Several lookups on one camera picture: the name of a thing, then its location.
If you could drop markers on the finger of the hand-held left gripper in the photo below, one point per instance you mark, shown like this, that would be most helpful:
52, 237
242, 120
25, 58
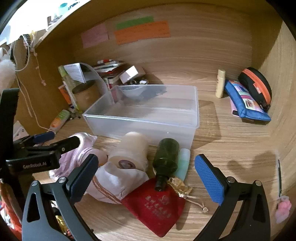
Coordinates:
67, 143
44, 137

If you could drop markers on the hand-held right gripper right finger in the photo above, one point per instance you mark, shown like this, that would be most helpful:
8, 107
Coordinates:
208, 183

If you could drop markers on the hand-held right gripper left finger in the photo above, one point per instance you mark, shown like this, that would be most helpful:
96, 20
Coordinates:
85, 176

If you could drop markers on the pink white cloth pouch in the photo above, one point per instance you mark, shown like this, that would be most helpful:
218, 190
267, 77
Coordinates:
86, 140

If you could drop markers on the mint green tube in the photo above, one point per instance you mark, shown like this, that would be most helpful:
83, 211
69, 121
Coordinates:
182, 162

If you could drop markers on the dark green bottle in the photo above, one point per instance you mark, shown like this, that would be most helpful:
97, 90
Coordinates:
166, 155

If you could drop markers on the cream round jar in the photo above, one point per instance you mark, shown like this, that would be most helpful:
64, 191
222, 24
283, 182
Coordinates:
131, 146

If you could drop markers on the clear plastic storage box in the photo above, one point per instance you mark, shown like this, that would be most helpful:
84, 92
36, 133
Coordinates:
143, 120

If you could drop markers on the wooden desktop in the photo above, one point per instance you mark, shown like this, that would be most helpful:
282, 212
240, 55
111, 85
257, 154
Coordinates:
231, 143

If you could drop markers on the orange green tube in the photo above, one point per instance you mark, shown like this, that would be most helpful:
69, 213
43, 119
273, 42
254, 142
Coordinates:
59, 120

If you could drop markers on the white crumpled tissue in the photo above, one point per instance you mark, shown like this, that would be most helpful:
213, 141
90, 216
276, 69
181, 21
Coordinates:
111, 183

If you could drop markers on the gold foil wrapper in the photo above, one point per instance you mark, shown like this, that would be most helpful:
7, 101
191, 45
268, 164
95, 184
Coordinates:
179, 186

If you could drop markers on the orange booklet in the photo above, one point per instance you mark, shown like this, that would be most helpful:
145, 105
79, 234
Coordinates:
64, 95

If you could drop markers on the brown mug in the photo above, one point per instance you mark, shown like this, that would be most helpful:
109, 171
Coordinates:
85, 97

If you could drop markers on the orange red cloth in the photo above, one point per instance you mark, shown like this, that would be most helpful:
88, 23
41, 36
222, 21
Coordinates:
9, 222

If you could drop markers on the white paper receipt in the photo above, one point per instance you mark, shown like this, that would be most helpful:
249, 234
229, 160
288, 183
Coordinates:
75, 71

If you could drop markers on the white plush toy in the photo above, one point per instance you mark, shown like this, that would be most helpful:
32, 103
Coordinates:
5, 68

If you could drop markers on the pink plush topped pen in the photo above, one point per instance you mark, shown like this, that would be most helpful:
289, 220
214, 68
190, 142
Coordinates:
283, 208

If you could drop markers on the clear plastic cup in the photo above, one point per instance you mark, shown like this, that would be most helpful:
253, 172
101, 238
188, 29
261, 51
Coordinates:
131, 91

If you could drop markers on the stack of booklets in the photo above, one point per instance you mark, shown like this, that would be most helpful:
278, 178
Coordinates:
108, 69

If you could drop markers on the blue pencil case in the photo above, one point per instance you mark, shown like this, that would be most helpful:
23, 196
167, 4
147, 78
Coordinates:
240, 102

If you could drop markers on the small white box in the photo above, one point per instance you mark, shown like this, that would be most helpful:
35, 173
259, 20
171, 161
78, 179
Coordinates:
129, 72

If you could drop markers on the cream lotion tube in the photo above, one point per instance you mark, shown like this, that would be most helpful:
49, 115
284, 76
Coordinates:
220, 85

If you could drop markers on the metal binder clip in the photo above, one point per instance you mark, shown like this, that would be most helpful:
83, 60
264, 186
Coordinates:
143, 81

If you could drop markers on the black orange zip case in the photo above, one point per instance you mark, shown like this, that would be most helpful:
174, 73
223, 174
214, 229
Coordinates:
256, 83

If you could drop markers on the pink sticky note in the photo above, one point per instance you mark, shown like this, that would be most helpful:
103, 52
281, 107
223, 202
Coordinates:
94, 36

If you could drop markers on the orange sticky note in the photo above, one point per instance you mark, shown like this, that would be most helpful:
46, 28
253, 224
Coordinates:
143, 32

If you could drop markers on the green sticky note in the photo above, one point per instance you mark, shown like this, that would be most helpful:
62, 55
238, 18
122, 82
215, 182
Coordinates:
134, 22

